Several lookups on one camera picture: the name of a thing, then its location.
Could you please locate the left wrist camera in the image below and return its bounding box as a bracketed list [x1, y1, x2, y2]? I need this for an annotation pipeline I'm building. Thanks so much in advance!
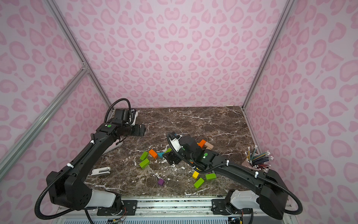
[129, 109, 138, 126]

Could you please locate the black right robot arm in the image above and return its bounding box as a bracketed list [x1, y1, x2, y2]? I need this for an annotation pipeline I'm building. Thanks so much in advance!
[164, 133, 303, 220]

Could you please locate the white stapler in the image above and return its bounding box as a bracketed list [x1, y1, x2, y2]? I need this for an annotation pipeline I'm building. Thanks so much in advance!
[91, 167, 111, 176]

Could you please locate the green block bottom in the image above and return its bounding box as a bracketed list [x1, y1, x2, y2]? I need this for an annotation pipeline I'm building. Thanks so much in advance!
[194, 178, 205, 189]

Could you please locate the orange block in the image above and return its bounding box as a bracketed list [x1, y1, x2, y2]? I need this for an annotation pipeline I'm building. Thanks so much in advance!
[148, 149, 158, 159]
[198, 140, 206, 148]

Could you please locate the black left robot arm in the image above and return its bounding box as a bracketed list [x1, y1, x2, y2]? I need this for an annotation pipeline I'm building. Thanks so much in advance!
[34, 98, 146, 220]

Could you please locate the yellow block centre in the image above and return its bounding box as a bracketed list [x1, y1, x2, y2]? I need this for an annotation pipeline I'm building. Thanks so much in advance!
[192, 171, 199, 180]

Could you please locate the bundle of pencils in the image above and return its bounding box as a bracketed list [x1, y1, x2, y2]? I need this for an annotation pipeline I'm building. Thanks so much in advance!
[245, 145, 274, 171]

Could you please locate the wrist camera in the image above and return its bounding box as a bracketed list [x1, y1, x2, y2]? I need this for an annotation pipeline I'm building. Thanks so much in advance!
[169, 133, 182, 152]
[129, 109, 138, 126]

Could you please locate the natural wood block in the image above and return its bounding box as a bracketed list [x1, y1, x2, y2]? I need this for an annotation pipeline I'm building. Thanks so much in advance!
[204, 142, 213, 150]

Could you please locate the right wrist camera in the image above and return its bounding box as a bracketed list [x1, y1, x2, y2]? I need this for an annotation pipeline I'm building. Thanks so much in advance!
[169, 133, 182, 152]

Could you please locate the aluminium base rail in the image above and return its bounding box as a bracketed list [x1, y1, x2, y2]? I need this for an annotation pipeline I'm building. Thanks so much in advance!
[52, 196, 298, 224]

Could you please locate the pink pencil case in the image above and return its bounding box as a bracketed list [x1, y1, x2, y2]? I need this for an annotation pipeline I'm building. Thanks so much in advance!
[103, 140, 123, 154]

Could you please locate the purple cube block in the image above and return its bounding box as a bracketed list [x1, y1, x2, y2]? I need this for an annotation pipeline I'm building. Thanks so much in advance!
[158, 178, 165, 186]

